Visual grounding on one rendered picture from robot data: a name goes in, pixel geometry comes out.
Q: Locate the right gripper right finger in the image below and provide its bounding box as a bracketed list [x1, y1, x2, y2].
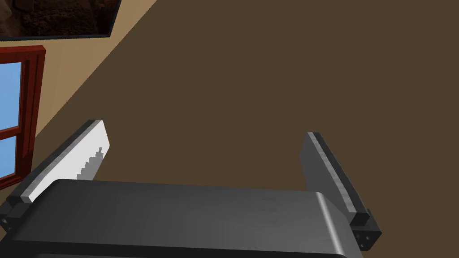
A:
[299, 131, 383, 251]

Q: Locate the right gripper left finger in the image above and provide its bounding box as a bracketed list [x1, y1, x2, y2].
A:
[0, 120, 111, 234]

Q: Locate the red framed window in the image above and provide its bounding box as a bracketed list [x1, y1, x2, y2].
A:
[0, 45, 47, 190]

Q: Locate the dark framed brown picture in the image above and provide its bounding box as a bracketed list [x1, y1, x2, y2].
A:
[0, 0, 122, 40]

